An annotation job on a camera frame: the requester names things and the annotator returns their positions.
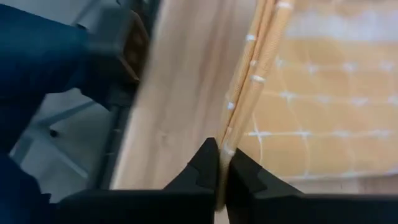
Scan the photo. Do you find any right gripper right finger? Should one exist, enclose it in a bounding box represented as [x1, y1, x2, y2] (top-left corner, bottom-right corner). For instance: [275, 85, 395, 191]
[226, 148, 302, 200]

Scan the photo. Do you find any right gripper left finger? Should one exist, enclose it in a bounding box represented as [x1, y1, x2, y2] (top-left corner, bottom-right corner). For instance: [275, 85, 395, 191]
[164, 137, 220, 191]

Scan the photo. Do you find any person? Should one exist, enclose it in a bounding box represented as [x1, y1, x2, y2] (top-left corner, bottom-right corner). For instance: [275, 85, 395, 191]
[0, 2, 94, 224]

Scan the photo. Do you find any black table-level camera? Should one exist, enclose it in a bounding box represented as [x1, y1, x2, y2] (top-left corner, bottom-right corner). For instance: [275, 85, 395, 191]
[83, 9, 150, 108]

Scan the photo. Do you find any black aluminium table frame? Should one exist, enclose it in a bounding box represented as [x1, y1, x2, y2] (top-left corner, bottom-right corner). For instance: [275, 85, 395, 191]
[93, 0, 162, 190]

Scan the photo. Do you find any orange checked towel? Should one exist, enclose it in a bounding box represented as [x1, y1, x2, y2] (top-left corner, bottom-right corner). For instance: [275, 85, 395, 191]
[216, 0, 398, 212]

